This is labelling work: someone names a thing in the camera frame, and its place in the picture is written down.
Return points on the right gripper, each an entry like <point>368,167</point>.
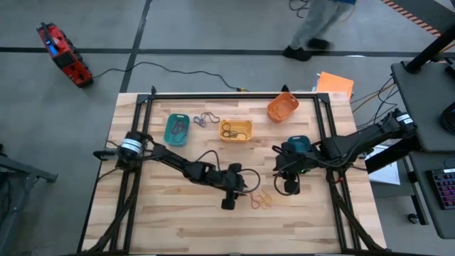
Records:
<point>298,161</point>

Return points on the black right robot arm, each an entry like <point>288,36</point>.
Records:
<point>362,140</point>

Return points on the black caster wheel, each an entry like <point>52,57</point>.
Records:
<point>414,218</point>

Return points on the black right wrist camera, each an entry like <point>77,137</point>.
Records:
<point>292,186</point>

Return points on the black keyboard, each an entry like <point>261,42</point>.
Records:
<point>444,188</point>

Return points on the dark teal plastic basket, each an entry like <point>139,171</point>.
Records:
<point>300,144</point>

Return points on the grey metal cart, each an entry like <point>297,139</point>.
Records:
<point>21,170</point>

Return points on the white paper sheet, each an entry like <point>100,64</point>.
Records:
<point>387,176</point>

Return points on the black orange striped mat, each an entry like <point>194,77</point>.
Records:
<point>419,10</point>

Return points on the grey desk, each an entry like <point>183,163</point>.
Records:
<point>426,99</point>

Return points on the red rubber band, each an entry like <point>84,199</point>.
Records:
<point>279,113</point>
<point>253,205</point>

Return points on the yellow rubber band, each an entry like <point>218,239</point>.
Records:
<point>266,205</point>
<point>224,134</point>

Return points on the blue rubber band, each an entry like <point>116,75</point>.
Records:
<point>200,122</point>

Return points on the orange plastic basket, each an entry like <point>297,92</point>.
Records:
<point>289,101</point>

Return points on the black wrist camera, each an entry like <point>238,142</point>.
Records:
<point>229,204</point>
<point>292,186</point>

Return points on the yellow plastic basket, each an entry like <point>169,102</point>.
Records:
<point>249,124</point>

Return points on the orange folder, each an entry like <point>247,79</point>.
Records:
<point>336,85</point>

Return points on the person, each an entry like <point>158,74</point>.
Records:
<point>316,21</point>

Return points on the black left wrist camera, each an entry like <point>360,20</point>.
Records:
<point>229,204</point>

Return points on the black aluminium frame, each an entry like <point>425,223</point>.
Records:
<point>231,96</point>

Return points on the black desk beam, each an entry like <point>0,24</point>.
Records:
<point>391,156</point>

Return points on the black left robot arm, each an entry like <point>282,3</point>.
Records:
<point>170,161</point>

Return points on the thin olive rubber band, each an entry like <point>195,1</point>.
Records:
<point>213,113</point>

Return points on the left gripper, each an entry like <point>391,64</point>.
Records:
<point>232,179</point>

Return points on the light green plastic basket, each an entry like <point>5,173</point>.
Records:
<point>167,137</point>

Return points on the black diagonal pole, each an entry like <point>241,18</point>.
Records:
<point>430,53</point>

